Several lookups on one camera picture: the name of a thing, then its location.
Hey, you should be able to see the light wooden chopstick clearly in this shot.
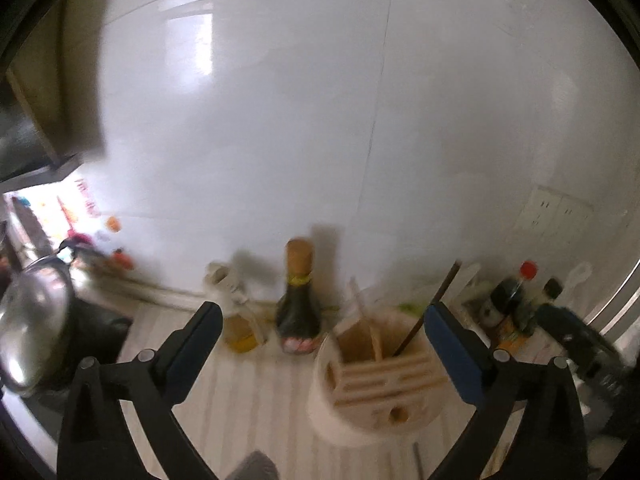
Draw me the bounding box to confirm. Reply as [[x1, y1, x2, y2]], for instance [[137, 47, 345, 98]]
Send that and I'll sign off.
[[349, 276, 384, 362]]

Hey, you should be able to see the dark bottle black cap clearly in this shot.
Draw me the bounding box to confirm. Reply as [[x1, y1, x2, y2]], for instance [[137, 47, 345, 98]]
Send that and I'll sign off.
[[534, 278, 626, 385]]

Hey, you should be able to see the black gas stove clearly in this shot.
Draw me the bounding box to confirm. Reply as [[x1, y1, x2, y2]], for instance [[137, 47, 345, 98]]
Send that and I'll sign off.
[[29, 299, 134, 401]]

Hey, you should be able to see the soy sauce bottle red cap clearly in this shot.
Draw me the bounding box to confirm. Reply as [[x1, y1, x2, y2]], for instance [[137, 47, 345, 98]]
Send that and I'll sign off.
[[489, 260, 538, 354]]

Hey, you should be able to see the pink utensil holder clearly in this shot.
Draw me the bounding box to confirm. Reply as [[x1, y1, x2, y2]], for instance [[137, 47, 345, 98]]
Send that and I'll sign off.
[[307, 308, 454, 448]]

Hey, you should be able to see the oil dispenser bottle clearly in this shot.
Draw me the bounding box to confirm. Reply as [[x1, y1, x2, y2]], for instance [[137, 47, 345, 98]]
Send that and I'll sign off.
[[203, 262, 267, 354]]

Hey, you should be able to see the dark bottle cork top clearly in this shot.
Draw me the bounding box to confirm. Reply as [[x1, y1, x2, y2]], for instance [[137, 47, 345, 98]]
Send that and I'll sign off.
[[276, 237, 322, 356]]

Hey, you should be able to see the range hood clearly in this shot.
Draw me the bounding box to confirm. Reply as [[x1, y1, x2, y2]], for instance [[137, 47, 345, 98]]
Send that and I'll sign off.
[[1, 70, 81, 193]]

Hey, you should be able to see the left wall socket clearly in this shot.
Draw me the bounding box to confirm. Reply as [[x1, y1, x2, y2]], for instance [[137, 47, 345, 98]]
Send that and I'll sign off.
[[514, 186, 563, 235]]

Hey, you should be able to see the wall socket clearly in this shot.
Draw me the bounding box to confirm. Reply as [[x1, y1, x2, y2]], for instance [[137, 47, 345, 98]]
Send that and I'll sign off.
[[514, 186, 563, 235], [549, 195, 593, 243]]

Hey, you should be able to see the middle wall socket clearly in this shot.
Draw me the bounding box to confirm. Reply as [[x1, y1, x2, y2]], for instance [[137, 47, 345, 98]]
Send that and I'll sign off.
[[549, 195, 593, 243]]

